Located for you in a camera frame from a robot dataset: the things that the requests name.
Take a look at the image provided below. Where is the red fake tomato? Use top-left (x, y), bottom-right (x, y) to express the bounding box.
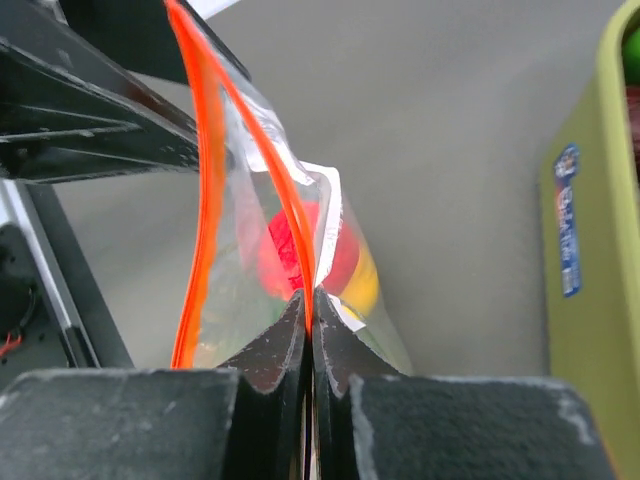
top-left (254, 202), bottom-right (361, 301)

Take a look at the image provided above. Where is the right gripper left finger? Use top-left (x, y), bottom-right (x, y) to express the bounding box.
top-left (1, 296), bottom-right (306, 479)

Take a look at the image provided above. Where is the clear zip top bag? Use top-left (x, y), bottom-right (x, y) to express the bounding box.
top-left (166, 1), bottom-right (412, 373)

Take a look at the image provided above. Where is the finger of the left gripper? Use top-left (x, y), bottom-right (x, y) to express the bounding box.
top-left (1, 0), bottom-right (198, 184)

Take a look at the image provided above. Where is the olive green plastic bin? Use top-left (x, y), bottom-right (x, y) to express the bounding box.
top-left (539, 1), bottom-right (639, 479)

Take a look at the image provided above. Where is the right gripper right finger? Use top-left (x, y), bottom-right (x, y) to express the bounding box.
top-left (312, 291), bottom-right (617, 479)

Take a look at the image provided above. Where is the yellow fake lemon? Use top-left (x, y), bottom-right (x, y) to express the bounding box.
top-left (339, 243), bottom-right (380, 316)

